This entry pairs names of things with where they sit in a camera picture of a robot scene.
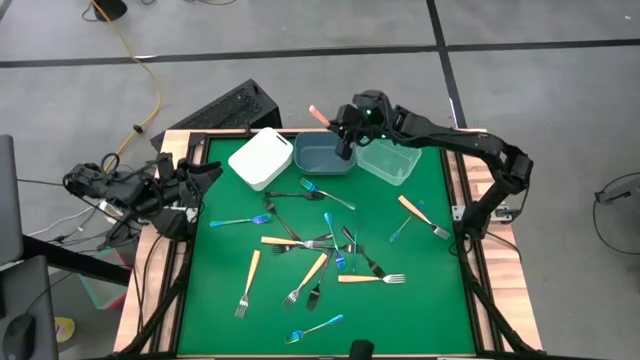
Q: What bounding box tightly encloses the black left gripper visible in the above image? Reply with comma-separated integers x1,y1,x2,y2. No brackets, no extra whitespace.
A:
158,152,225,204

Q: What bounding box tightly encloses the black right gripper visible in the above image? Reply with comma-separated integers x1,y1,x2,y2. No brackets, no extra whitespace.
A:
333,103,374,162

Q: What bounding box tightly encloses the blue plastic bin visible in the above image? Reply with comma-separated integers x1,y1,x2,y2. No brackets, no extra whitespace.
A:
293,130,357,176

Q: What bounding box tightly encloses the clear plastic bin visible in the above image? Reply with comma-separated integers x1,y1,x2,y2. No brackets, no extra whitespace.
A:
353,137,424,187

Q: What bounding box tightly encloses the white plastic bin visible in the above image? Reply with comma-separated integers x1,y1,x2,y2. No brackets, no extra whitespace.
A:
227,126,295,193

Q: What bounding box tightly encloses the green table mat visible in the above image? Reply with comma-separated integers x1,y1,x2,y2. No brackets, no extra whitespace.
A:
177,135,477,357

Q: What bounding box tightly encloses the black desk beam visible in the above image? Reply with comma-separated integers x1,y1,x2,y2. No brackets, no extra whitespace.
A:
20,233,132,287

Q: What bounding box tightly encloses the teal and pink crate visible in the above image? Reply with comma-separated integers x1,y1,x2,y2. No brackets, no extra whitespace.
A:
74,244,135,312

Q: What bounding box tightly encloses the grey control box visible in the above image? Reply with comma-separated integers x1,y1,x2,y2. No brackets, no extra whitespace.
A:
489,204,522,224

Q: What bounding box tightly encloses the black round stand base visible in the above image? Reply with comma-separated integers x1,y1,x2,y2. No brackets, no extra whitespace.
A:
91,0,129,23

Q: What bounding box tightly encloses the grey monitor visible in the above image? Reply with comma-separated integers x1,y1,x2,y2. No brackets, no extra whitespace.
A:
0,133,25,267

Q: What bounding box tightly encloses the black handheld device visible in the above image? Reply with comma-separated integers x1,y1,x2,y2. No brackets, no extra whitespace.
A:
348,338,376,360

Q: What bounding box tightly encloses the yellow round object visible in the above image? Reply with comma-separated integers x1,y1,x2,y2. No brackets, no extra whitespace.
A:
53,316,77,344

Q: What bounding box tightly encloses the dark grey side desk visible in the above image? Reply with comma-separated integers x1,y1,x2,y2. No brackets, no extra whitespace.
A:
0,254,60,360

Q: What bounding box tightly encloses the black computer mouse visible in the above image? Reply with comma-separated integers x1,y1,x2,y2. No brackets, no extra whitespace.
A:
2,312,37,360

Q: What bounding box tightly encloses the grey stand foot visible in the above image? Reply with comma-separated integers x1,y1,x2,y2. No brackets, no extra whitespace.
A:
593,175,640,206

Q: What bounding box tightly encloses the yellow cable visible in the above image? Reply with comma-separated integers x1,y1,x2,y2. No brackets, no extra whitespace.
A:
89,0,163,175

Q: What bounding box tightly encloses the white cable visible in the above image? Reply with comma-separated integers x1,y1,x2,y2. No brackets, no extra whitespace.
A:
24,204,99,239

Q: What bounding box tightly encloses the black cable loop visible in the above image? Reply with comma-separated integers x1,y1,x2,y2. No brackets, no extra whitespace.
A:
591,171,640,257

